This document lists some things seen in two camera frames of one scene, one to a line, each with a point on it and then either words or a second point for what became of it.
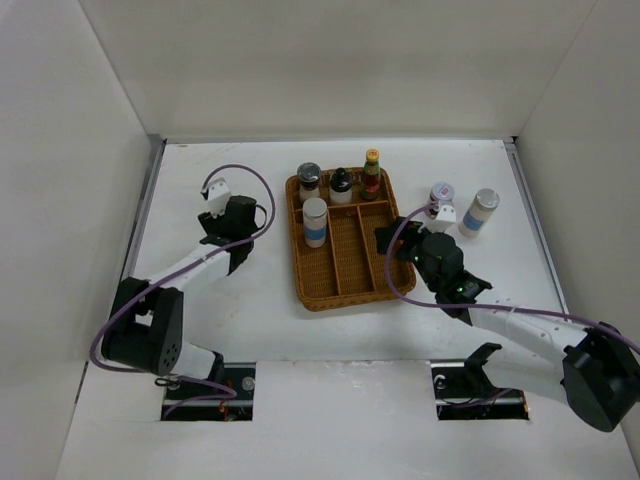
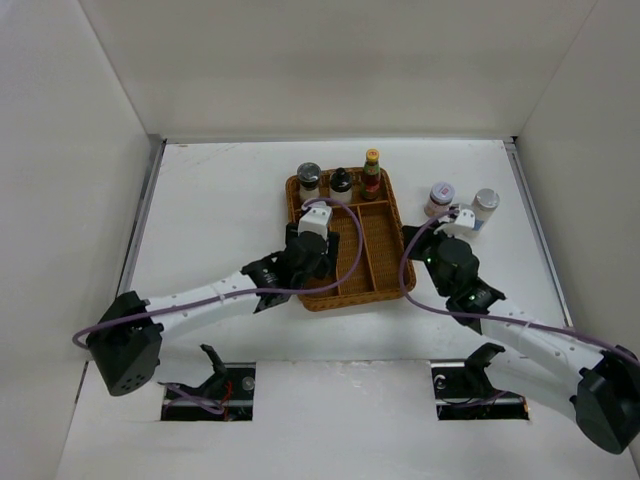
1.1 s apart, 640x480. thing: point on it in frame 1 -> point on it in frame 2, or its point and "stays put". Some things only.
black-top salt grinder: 341,184 stays put
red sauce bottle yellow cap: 370,183 stays put
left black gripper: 211,223 -> 326,263
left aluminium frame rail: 157,149 stays put
